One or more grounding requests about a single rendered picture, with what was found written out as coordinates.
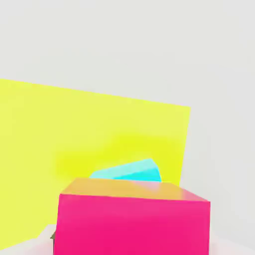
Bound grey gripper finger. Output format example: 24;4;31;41
38;224;57;255

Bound small pink cube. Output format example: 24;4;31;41
53;177;211;255

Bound small cyan cube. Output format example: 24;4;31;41
89;158;162;183

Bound large yellow box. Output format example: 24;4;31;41
0;78;192;251

